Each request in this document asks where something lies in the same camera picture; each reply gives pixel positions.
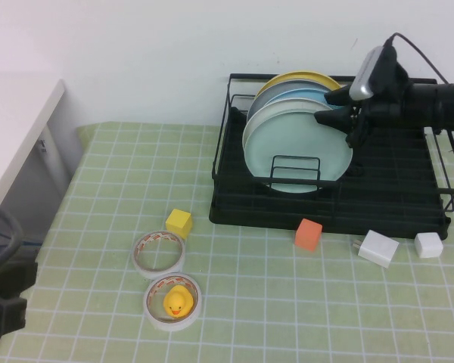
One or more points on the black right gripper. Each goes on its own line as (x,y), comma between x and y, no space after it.
(382,111)

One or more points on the mint green plate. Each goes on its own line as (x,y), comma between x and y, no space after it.
(299,151)

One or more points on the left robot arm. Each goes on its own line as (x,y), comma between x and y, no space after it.
(7,281)

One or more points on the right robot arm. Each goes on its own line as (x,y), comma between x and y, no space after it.
(439,106)

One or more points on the light blue plate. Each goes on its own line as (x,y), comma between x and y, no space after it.
(299,95)

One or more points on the yellow plate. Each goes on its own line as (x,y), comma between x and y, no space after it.
(287,76)

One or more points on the grey plate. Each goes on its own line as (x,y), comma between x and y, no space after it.
(265,98)

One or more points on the white plate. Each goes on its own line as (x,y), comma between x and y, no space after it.
(257,117)

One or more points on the orange cube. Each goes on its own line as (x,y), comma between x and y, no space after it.
(306,234)

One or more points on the white power adapter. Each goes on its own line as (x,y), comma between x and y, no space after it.
(376,249)

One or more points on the white cube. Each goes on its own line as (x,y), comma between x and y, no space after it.
(427,246)

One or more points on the yellow cube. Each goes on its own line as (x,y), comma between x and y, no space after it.
(178,221)

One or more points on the yellow rubber duck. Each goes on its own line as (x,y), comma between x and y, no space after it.
(178,300)

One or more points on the green checked tablecloth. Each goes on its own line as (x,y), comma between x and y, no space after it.
(98,189)

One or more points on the white tape roll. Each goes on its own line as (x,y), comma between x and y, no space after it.
(137,261)
(170,326)

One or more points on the small metal cabinet latch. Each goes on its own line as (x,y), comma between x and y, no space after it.
(42,146)

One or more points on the white side cabinet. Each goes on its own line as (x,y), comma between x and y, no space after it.
(15,125)

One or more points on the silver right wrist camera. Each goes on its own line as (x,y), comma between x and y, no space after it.
(367,75)

